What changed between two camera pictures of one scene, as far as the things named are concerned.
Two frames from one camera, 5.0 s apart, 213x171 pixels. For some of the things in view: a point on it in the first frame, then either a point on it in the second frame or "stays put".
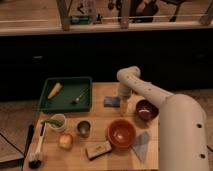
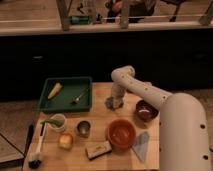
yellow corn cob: x=54 y=91 stays put
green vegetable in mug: x=56 y=122 stays put
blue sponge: x=112 y=101 stays put
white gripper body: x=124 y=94 -> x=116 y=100
